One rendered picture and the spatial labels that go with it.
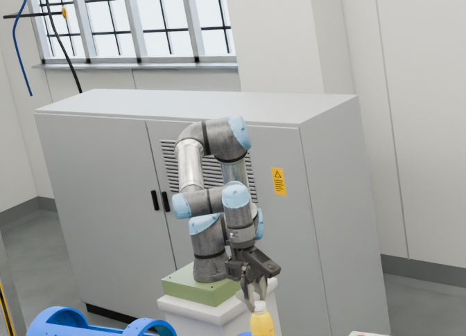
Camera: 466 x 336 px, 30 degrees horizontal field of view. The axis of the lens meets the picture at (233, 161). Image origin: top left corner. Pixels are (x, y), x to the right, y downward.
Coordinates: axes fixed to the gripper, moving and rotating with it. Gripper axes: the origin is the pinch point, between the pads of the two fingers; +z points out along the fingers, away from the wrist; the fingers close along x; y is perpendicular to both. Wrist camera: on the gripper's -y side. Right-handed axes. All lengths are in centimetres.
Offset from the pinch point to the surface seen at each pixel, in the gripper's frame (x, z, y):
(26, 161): -274, 68, 530
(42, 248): -217, 123, 446
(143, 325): 4, 14, 49
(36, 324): 17, 16, 90
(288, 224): -144, 39, 109
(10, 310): -10, 34, 153
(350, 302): -166, 88, 94
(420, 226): -273, 87, 114
